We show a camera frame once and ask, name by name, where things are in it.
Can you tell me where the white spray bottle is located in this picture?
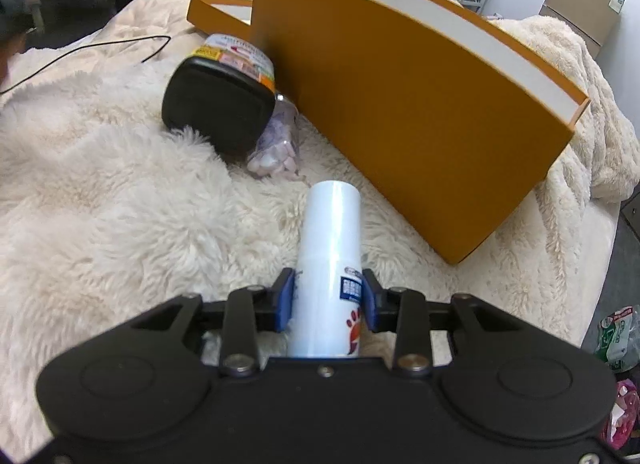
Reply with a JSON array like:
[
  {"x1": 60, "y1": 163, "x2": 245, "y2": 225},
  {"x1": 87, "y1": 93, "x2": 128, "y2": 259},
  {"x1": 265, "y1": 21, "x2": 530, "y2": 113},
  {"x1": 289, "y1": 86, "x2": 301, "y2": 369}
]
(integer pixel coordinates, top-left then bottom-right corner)
[{"x1": 288, "y1": 180, "x2": 363, "y2": 358}]

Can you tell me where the small clear pill bottle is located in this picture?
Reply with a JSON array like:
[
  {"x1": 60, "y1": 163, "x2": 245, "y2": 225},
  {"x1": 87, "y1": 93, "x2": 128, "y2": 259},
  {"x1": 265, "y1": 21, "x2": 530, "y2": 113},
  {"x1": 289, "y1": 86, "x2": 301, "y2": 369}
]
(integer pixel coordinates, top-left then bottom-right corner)
[{"x1": 247, "y1": 94, "x2": 299, "y2": 177}]

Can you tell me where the orange box lid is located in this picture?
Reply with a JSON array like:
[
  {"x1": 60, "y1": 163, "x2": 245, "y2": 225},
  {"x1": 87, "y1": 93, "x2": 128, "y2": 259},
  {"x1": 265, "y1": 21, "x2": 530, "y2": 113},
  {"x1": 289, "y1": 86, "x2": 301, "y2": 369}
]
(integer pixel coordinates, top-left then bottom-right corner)
[{"x1": 186, "y1": 0, "x2": 253, "y2": 42}]

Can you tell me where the dark vitamin C bottle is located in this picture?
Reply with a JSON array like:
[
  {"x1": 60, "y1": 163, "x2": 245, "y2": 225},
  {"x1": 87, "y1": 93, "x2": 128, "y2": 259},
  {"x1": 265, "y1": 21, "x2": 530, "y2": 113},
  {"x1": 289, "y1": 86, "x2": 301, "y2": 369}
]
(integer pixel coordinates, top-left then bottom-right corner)
[{"x1": 162, "y1": 34, "x2": 276, "y2": 158}]

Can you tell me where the cream fluffy blanket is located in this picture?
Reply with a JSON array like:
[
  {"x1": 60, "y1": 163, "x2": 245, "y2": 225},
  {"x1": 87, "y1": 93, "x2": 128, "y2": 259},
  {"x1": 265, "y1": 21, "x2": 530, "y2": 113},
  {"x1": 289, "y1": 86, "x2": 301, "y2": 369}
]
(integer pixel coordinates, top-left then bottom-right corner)
[{"x1": 1, "y1": 0, "x2": 639, "y2": 461}]

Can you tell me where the large orange cardboard box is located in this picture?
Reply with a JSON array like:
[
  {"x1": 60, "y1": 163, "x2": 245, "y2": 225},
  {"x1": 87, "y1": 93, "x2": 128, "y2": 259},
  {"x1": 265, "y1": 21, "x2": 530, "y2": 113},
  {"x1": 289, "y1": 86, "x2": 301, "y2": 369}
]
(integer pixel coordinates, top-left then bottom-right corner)
[{"x1": 250, "y1": 0, "x2": 589, "y2": 265}]

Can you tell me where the green white plastic bag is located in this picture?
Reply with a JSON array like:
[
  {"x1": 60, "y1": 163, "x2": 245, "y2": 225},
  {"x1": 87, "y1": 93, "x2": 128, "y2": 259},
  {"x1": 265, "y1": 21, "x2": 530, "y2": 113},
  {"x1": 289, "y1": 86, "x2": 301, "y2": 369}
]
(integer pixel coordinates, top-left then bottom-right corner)
[{"x1": 594, "y1": 305, "x2": 639, "y2": 373}]

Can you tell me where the red bucket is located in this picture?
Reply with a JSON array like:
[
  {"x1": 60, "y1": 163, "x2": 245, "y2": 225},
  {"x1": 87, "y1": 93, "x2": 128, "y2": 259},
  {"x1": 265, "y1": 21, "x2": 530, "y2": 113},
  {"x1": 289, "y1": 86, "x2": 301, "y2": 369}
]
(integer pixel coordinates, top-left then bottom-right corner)
[{"x1": 600, "y1": 380, "x2": 639, "y2": 450}]

